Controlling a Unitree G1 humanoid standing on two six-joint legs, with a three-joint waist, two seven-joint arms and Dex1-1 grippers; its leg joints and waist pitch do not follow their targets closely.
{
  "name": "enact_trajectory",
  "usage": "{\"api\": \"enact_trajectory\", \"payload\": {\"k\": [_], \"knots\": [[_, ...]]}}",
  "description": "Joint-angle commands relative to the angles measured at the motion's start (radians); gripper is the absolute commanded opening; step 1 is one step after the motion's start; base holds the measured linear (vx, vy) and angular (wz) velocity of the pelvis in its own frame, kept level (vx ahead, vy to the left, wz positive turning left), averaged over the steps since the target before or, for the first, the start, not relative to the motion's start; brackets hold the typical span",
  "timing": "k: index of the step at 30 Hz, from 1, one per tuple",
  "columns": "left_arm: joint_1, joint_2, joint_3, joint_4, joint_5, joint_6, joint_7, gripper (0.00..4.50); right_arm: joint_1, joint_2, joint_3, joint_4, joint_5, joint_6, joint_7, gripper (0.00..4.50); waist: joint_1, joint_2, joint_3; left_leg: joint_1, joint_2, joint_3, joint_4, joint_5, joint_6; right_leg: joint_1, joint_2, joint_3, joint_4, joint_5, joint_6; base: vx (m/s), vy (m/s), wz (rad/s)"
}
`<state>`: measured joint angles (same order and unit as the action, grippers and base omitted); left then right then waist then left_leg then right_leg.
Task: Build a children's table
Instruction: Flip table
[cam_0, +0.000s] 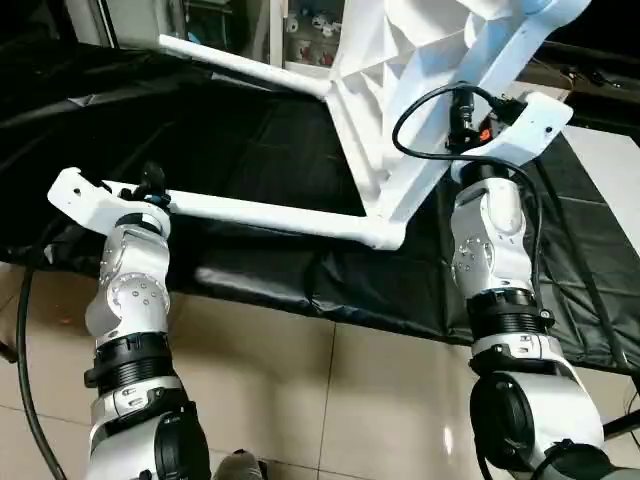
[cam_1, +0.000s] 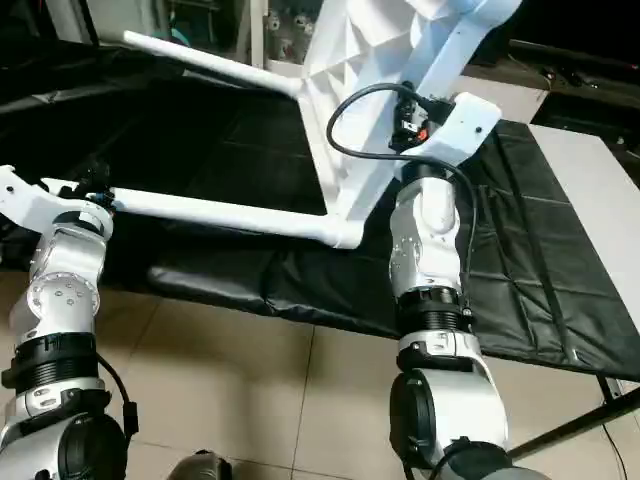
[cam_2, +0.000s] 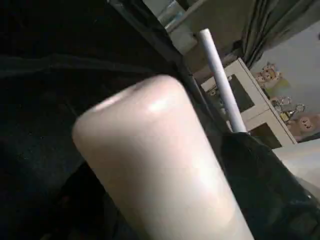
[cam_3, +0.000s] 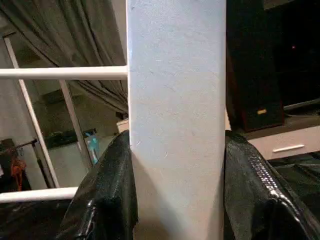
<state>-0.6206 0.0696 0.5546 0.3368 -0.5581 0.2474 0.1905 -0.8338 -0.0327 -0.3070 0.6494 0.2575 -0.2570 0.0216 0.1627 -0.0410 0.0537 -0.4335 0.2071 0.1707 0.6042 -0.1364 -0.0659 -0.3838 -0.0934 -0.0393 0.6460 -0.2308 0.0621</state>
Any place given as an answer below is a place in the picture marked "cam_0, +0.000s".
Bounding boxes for black mat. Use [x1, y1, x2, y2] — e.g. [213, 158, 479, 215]
[0, 40, 640, 376]

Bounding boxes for white flat board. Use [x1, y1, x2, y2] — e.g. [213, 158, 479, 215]
[565, 128, 640, 236]

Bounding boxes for white glass door cabinet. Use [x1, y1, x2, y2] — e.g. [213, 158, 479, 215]
[282, 0, 346, 71]

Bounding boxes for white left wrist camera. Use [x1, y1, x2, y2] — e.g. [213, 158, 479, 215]
[47, 166, 173, 239]

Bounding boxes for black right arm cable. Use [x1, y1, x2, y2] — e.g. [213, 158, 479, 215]
[390, 84, 546, 311]

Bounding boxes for black metal table frame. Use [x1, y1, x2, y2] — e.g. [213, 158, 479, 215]
[600, 405, 640, 441]

